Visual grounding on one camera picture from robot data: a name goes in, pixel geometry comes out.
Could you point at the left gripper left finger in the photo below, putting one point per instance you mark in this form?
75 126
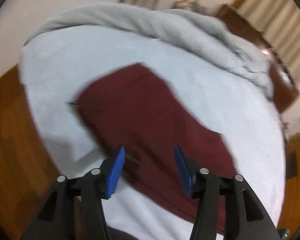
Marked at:
55 218

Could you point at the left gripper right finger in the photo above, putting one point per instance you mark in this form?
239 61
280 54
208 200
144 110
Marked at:
245 215

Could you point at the maroon pants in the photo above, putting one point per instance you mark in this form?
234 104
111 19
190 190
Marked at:
133 108

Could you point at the person's black trouser leg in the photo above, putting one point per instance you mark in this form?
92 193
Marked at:
120 235

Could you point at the white bed sheet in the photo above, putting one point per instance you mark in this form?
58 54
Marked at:
56 65

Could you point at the grey blanket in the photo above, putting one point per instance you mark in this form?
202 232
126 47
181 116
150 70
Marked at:
206 36

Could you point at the beige curtain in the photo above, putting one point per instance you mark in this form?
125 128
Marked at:
277 17

